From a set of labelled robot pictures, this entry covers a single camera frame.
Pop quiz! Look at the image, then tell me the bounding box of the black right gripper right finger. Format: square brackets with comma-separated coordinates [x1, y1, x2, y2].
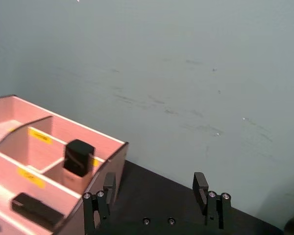
[192, 171, 232, 230]

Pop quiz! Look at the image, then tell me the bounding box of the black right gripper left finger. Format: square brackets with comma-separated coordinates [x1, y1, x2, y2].
[82, 172, 117, 235]

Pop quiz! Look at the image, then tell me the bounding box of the bottle with black cap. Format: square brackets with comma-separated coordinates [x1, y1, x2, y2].
[61, 139, 96, 194]

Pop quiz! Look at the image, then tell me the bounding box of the flat black rectangular block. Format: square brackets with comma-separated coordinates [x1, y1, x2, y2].
[10, 192, 65, 231]

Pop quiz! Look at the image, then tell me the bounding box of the black table cloth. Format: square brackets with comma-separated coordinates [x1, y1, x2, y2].
[88, 159, 285, 235]

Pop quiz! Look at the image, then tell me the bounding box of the yellow label sticker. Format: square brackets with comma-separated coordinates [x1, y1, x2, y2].
[17, 167, 46, 189]
[27, 128, 52, 145]

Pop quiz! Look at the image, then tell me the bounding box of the pale wooden compartment organizer box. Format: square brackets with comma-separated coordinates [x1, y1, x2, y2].
[0, 94, 129, 235]

